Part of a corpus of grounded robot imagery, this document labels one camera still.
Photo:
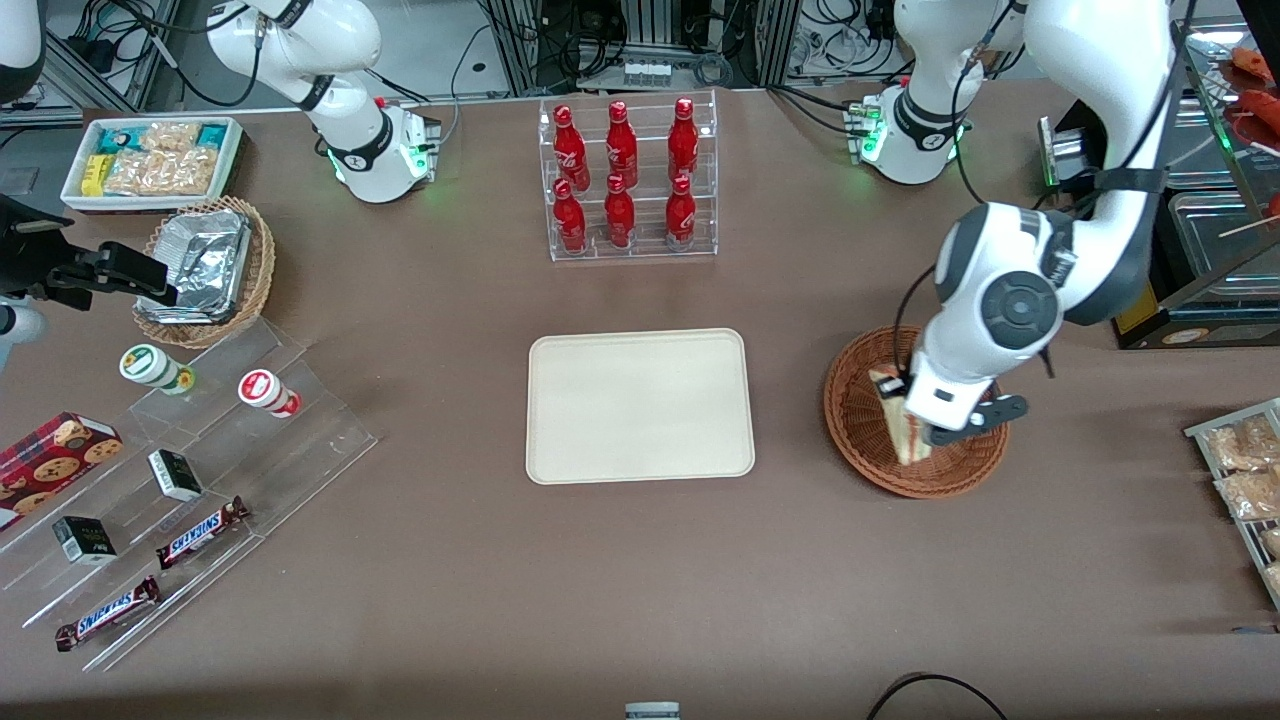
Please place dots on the small black box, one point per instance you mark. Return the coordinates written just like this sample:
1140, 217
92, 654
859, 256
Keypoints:
85, 540
175, 475

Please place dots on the yellow snack packet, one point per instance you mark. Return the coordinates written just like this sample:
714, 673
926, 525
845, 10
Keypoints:
96, 175

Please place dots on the clear acrylic stepped stand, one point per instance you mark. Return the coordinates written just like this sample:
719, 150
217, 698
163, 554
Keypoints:
300, 450

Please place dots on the teal snack packet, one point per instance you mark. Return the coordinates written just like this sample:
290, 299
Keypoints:
212, 135
115, 140

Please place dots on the aluminium foil container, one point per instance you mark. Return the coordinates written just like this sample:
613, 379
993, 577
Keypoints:
200, 260

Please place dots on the snickers chocolate bar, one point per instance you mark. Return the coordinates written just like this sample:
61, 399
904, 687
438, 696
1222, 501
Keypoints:
200, 533
105, 614

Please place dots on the aluminium equipment rack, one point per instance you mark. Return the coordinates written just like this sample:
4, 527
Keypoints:
650, 30

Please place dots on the bagged fried snack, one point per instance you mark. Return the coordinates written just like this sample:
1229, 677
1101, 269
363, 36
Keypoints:
1240, 445
1250, 495

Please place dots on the white snack bin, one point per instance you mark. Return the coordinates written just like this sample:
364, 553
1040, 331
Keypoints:
75, 200

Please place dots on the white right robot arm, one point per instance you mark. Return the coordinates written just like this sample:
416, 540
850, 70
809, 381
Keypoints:
350, 150

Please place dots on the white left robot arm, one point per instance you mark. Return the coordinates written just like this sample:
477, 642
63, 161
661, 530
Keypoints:
1000, 290

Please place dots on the oval tan wicker basket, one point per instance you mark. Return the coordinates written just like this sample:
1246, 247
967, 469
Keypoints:
260, 270

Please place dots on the round brown wicker basket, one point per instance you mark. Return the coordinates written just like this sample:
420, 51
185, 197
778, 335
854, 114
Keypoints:
860, 430

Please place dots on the red lid white cup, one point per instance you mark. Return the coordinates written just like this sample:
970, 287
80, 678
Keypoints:
262, 388

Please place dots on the triangular sandwich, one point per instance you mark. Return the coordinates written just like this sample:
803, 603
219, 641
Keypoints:
910, 445

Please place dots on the red cookie box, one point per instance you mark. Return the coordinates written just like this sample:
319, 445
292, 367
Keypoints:
50, 465

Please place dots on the clear cracker bag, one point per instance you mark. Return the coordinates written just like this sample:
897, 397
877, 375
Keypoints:
170, 136
160, 172

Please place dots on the grey device edge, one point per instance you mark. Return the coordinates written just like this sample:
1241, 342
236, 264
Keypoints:
652, 712

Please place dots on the beige rectangular tray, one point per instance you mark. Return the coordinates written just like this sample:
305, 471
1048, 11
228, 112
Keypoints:
640, 405

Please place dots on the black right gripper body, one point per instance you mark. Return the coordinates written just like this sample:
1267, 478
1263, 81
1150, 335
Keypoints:
38, 262

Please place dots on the red cola bottle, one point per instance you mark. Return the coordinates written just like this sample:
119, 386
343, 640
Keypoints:
569, 145
569, 218
683, 135
680, 212
619, 213
621, 140

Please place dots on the clear acrylic bottle rack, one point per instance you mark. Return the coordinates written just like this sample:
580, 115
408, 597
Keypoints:
640, 250

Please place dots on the red sausage skewer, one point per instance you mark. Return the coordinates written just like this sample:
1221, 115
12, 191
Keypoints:
1255, 65
1262, 108

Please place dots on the green lid white cup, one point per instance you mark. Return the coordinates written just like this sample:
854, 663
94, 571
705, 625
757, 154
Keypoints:
145, 364

